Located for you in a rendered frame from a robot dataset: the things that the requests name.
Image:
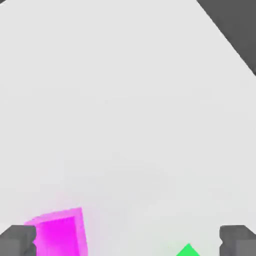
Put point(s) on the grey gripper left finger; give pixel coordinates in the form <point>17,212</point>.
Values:
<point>17,241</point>

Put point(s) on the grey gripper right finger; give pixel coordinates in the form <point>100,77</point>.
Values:
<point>238,242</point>

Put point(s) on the small green cube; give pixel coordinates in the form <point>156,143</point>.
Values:
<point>188,251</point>

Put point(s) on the large magenta box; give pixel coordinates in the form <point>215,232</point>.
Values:
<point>60,236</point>

